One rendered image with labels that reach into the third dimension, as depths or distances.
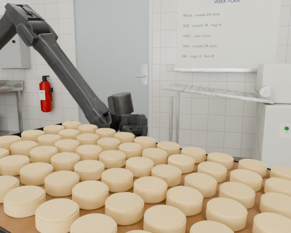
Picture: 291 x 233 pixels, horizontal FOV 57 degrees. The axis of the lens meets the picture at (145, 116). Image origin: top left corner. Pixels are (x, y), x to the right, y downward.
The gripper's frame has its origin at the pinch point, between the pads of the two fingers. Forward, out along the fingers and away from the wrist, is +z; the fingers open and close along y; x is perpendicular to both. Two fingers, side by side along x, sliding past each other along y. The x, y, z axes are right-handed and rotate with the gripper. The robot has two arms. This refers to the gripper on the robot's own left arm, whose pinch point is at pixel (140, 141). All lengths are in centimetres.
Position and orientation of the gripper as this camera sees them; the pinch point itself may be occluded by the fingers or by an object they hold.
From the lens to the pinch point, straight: 66.0
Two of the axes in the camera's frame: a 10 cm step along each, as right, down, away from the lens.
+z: 2.6, 2.0, -9.5
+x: -9.7, 0.2, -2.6
